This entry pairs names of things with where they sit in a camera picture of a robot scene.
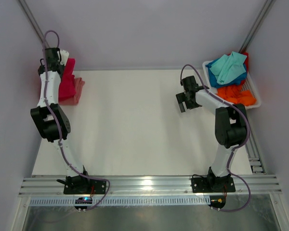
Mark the magenta t shirt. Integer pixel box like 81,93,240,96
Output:
58,58,76,102

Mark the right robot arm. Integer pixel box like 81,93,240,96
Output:
176,76,248,193

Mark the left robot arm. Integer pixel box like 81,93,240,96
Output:
30,47,92,194

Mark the folded salmon pink t shirt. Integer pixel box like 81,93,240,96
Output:
59,78,85,106

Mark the turquoise t shirt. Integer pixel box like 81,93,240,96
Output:
210,51,246,84

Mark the orange t shirt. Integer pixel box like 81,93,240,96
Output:
217,85,257,106

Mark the blue t shirt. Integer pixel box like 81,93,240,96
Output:
202,60,247,89

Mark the white plastic basket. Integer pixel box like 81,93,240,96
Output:
202,61,261,110

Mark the red t shirt in basket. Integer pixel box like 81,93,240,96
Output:
241,52,249,73

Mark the right black connector board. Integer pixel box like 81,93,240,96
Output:
209,197,226,210

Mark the black connector board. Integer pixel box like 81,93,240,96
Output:
209,197,226,210
74,196,92,212

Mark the left black connector board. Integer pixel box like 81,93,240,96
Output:
74,196,92,212

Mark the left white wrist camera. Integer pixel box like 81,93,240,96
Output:
59,50,69,65

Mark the left aluminium corner post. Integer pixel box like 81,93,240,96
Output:
16,0,63,73

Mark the aluminium corner post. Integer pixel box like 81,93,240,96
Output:
16,0,63,73
239,0,276,53

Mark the right aluminium corner post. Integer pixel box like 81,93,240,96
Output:
239,0,276,53

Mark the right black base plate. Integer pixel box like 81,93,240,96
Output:
191,174,236,193

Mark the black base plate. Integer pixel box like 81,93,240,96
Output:
191,174,236,193
63,176,106,195

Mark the slotted white cable duct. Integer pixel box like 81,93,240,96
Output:
29,195,210,206

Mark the aluminium front rail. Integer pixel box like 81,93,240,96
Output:
18,175,282,197

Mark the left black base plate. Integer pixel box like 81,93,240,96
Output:
63,176,106,195

